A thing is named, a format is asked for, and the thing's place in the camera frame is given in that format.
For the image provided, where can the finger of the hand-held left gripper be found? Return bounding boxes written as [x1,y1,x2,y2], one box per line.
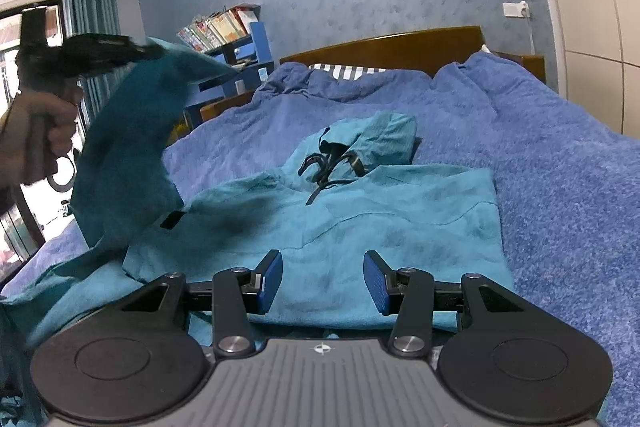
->
[132,41,165,62]

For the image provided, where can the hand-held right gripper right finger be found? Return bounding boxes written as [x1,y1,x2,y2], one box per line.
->
[362,249,532,358]

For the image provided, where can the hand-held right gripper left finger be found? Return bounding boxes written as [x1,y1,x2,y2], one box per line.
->
[107,249,284,358]

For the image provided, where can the teal hoodie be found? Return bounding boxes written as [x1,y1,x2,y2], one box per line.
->
[0,36,517,358]

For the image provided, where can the person's left hand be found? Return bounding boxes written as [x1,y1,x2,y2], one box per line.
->
[0,93,85,188]

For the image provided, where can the row of books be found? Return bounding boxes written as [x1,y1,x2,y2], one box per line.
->
[177,7,257,53]

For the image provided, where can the window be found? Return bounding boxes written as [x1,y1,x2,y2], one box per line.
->
[0,0,67,288]

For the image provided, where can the wooden chair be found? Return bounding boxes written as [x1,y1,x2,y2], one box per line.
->
[199,90,257,124]

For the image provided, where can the blue bookshelf desk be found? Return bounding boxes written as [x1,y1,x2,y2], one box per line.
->
[181,4,275,128]

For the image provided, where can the striped pillow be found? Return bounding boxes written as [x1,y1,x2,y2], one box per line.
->
[307,63,389,82]

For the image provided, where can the blue fleece blanket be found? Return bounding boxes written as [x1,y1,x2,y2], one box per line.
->
[0,49,640,427]

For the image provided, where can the wooden bed headboard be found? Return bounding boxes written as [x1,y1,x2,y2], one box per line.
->
[279,25,484,80]

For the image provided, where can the wooden bedside table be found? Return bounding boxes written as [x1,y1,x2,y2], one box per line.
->
[492,52,546,86]

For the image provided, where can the beige wardrobe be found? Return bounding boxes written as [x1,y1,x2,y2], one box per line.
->
[519,0,640,138]

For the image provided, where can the white wall socket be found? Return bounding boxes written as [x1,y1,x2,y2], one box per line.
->
[501,0,532,19]

